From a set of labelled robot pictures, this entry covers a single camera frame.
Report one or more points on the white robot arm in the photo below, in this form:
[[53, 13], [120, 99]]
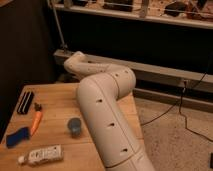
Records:
[[101, 86]]

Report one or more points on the blue cup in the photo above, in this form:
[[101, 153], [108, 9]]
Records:
[[74, 125]]

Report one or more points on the metal stand pole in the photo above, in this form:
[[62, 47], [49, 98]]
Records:
[[66, 4]]

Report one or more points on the orange toy carrot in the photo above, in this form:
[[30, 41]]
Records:
[[37, 118]]

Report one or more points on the white tube with label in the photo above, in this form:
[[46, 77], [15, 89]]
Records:
[[42, 155]]

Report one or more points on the black and white box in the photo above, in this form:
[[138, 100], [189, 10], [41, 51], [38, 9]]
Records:
[[25, 102]]

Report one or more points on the blue sponge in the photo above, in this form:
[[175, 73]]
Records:
[[18, 136]]

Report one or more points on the white shelf rail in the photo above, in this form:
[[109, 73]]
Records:
[[131, 16]]

